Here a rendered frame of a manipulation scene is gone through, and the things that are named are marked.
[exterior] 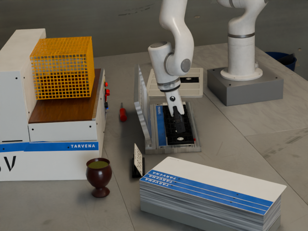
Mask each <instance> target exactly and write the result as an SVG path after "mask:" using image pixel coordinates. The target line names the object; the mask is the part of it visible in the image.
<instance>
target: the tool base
mask: <svg viewBox="0 0 308 231"><path fill-rule="evenodd" d="M159 105H163V104H159ZM155 106H158V105H156V104H150V111H151V118H150V120H151V129H152V138H151V140H152V144H150V145H147V142H146V139H145V154H169V153H187V152H201V151H202V146H201V142H200V138H199V134H198V129H197V124H196V121H195V116H194V112H193V107H192V103H191V102H188V106H189V111H190V115H191V119H192V125H193V129H194V134H195V138H196V141H194V144H193V145H191V146H189V145H174V146H162V148H161V146H158V133H157V121H156V109H155Z"/></svg>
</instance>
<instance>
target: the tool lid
mask: <svg viewBox="0 0 308 231"><path fill-rule="evenodd" d="M149 102H150V99H149V95H148V92H147V89H146V86H145V83H144V80H143V76H142V73H141V70H140V67H139V64H135V65H134V105H135V108H136V111H137V115H138V117H139V120H140V123H141V127H142V130H143V133H144V136H145V139H146V142H147V145H150V144H152V140H151V138H152V129H151V120H150V118H151V111H150V103H149Z"/></svg>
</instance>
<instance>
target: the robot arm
mask: <svg viewBox="0 0 308 231"><path fill-rule="evenodd" d="M268 1H269V0H217V2H218V3H219V4H220V5H221V6H224V7H229V8H243V9H245V12H244V14H242V15H240V16H237V17H235V18H232V19H231V20H230V21H229V22H228V27H227V36H228V67H227V68H225V69H223V70H222V71H221V72H220V75H221V76H222V77H223V78H225V79H228V80H232V81H249V80H254V79H257V78H259V77H261V76H262V74H263V71H262V70H261V69H260V68H258V63H257V62H256V63H255V22H256V19H257V17H258V15H259V13H260V12H261V11H262V10H263V9H264V7H265V6H266V5H267V3H268ZM186 6H187V0H162V2H161V8H160V14H159V23H160V25H161V27H162V28H164V29H166V30H169V31H171V32H172V34H173V36H174V39H175V52H173V49H172V46H171V43H170V42H168V41H162V42H157V43H155V44H153V45H151V46H149V47H148V53H149V56H150V60H151V63H152V67H153V71H154V75H155V78H156V82H157V85H158V89H160V91H161V92H164V94H165V98H166V102H167V104H168V108H169V111H170V114H171V116H172V117H174V121H175V127H176V131H177V133H181V132H185V131H186V130H185V127H184V120H183V117H182V114H184V108H183V104H182V100H181V96H180V92H179V89H178V88H179V87H180V83H181V81H180V77H179V76H184V75H186V74H188V72H189V71H190V68H191V65H192V60H193V51H194V41H193V36H192V34H191V32H190V30H189V29H188V27H187V26H186V24H185V22H184V16H185V11H186Z"/></svg>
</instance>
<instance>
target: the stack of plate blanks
mask: <svg viewBox="0 0 308 231"><path fill-rule="evenodd" d="M139 184H140V196H141V197H140V206H141V211H145V212H148V213H151V214H154V215H157V216H161V217H164V218H167V219H170V220H174V221H177V222H180V223H183V224H186V225H189V226H193V227H196V228H199V229H202V230H205V231H276V230H277V229H278V227H279V226H280V225H281V215H280V211H281V209H280V205H281V195H280V196H279V197H278V199H277V200H276V201H275V202H274V204H273V205H272V206H271V207H270V209H269V210H268V211H263V210H259V209H256V208H252V207H248V206H245V205H242V204H238V203H234V202H231V201H227V200H223V199H220V198H216V197H212V196H209V195H205V194H202V193H198V192H194V191H191V190H187V189H184V188H180V187H176V186H173V185H169V184H166V183H162V182H159V181H155V180H151V179H148V178H144V177H142V178H141V179H140V181H139Z"/></svg>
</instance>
